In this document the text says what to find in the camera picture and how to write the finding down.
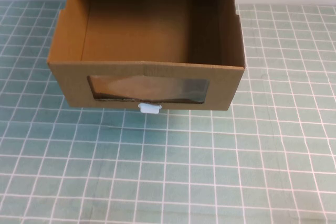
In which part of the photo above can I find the green white checked tablecloth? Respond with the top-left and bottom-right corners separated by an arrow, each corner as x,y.
0,0 -> 336,224

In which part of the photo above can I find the white handle with end tabs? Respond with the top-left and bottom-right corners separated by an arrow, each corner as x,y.
138,103 -> 162,114

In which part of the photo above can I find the cardboard drawer with window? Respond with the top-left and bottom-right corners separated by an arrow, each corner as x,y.
47,0 -> 247,112

